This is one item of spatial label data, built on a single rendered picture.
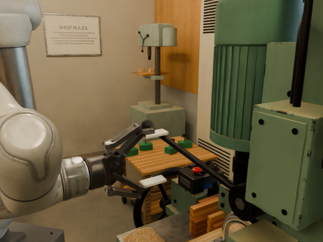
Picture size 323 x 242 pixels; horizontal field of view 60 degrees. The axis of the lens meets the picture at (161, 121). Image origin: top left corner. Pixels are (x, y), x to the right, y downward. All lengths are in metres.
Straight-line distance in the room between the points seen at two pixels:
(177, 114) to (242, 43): 2.49
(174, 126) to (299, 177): 2.70
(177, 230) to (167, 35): 2.19
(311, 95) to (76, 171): 0.46
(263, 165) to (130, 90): 3.44
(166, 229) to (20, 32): 0.71
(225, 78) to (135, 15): 3.25
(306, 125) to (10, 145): 0.38
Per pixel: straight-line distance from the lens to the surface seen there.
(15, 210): 0.61
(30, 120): 0.45
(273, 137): 0.39
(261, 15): 0.57
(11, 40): 0.96
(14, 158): 0.44
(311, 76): 0.45
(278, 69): 0.53
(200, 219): 0.76
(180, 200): 0.91
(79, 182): 0.63
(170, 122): 3.01
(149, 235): 0.74
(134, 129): 0.66
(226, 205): 0.75
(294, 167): 0.38
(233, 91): 0.59
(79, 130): 3.70
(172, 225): 0.82
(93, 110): 3.68
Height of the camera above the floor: 1.38
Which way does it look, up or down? 15 degrees down
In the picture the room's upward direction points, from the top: straight up
